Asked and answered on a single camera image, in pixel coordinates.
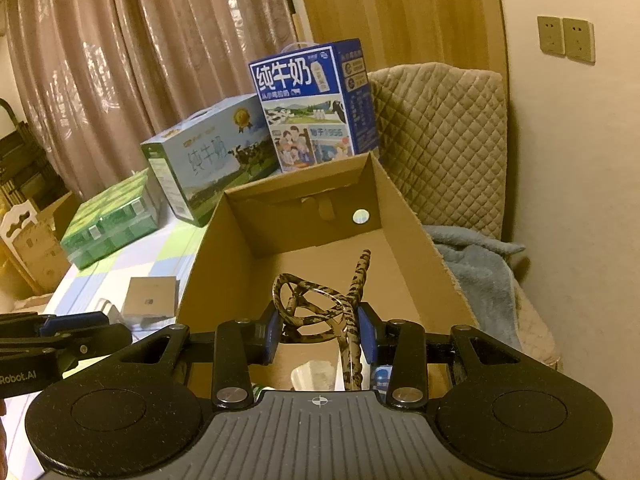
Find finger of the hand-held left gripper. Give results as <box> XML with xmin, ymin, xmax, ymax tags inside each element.
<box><xmin>0</xmin><ymin>311</ymin><xmax>110</xmax><ymax>337</ymax></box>
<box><xmin>0</xmin><ymin>323</ymin><xmax>134</xmax><ymax>370</ymax></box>

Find blue fleece blanket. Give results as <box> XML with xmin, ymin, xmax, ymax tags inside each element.
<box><xmin>424</xmin><ymin>224</ymin><xmax>526</xmax><ymax>354</ymax></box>

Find brown cardboard box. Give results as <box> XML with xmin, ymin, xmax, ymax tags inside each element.
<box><xmin>176</xmin><ymin>151</ymin><xmax>479</xmax><ymax>397</ymax></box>

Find wooden door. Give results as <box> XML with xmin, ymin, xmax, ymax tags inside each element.
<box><xmin>292</xmin><ymin>0</ymin><xmax>509</xmax><ymax>74</ymax></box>

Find green drink carton pack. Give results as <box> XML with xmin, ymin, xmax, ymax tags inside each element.
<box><xmin>59</xmin><ymin>167</ymin><xmax>164</xmax><ymax>270</ymax></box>

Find beige wall socket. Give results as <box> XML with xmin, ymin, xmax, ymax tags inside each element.
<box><xmin>537</xmin><ymin>15</ymin><xmax>565</xmax><ymax>56</ymax></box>
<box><xmin>562</xmin><ymin>17</ymin><xmax>596</xmax><ymax>65</ymax></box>

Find pale cardboard carton with cut-out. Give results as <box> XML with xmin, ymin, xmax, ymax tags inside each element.
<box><xmin>0</xmin><ymin>203</ymin><xmax>71</xmax><ymax>296</ymax></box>

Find clear toothpick box blue label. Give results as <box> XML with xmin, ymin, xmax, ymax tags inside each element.
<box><xmin>372</xmin><ymin>364</ymin><xmax>395</xmax><ymax>394</ymax></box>

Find brown curtain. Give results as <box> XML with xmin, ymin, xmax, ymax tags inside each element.
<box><xmin>0</xmin><ymin>0</ymin><xmax>302</xmax><ymax>202</ymax></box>

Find white tube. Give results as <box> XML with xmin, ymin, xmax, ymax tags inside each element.
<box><xmin>290</xmin><ymin>359</ymin><xmax>342</xmax><ymax>392</ymax></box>

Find black folding hand cart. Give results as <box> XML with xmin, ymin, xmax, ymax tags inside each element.
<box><xmin>0</xmin><ymin>97</ymin><xmax>71</xmax><ymax>212</ymax></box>

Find brown cardboard carton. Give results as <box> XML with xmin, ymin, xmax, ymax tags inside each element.
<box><xmin>30</xmin><ymin>192</ymin><xmax>87</xmax><ymax>242</ymax></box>

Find camouflage frame glasses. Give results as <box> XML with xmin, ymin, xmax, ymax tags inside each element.
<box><xmin>272</xmin><ymin>248</ymin><xmax>374</xmax><ymax>392</ymax></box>

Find blue milk carton case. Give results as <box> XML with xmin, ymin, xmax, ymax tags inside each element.
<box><xmin>248</xmin><ymin>37</ymin><xmax>380</xmax><ymax>174</ymax></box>

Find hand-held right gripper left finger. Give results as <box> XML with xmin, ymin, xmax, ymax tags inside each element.
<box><xmin>122</xmin><ymin>302</ymin><xmax>279</xmax><ymax>409</ymax></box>

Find small square cardboard box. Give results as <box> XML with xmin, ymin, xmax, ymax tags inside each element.
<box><xmin>122</xmin><ymin>276</ymin><xmax>181</xmax><ymax>329</ymax></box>

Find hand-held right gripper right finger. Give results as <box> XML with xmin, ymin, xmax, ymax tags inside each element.
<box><xmin>356</xmin><ymin>302</ymin><xmax>523</xmax><ymax>409</ymax></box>

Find green milk carton case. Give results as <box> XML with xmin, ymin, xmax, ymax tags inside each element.
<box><xmin>139</xmin><ymin>93</ymin><xmax>281</xmax><ymax>229</ymax></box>

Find quilted beige chair cover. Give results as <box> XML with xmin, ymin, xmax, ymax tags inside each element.
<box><xmin>367</xmin><ymin>62</ymin><xmax>511</xmax><ymax>241</ymax></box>

